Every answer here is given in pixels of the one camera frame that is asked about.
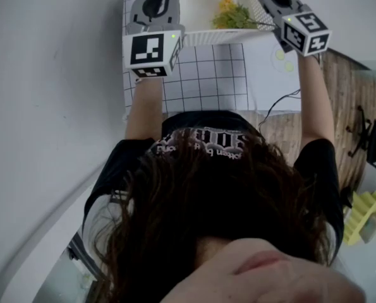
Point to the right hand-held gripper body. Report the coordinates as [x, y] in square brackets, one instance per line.
[304, 33]

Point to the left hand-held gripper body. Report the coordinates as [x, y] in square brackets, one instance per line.
[146, 50]

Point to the yellow flowers with green leaves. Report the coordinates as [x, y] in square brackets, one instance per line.
[235, 17]

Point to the white plastic basket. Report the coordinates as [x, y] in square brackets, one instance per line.
[219, 38]

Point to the person's left forearm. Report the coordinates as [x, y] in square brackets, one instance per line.
[145, 109]

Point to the person's right forearm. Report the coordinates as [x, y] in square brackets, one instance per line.
[314, 99]

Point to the yellow-green round sticker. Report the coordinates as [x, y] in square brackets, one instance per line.
[289, 67]
[280, 54]

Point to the person's black printed t-shirt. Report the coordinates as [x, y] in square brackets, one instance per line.
[206, 122]

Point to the yellow-green stepped plastic rack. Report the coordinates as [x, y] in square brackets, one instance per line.
[361, 210]

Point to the person's face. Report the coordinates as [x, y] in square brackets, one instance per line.
[270, 279]

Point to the black glass partition frame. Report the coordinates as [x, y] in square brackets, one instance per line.
[86, 260]

